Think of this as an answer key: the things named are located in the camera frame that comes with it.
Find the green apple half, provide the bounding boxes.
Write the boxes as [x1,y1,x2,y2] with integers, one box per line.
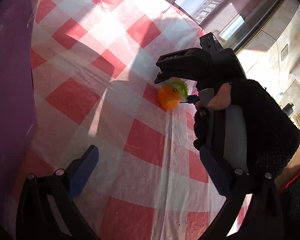
[165,78,189,102]

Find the purple storage box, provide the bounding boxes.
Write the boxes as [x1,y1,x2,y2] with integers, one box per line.
[0,0,40,203]

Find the black gloved right hand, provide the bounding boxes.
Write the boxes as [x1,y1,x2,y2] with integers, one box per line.
[194,79,300,179]

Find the window frame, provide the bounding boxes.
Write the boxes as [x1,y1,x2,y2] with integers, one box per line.
[165,0,283,52]

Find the red white checkered tablecloth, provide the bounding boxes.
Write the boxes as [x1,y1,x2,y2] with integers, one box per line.
[4,0,224,239]

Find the right forearm dark sleeve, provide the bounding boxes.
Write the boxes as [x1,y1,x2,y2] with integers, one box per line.
[275,144,300,240]

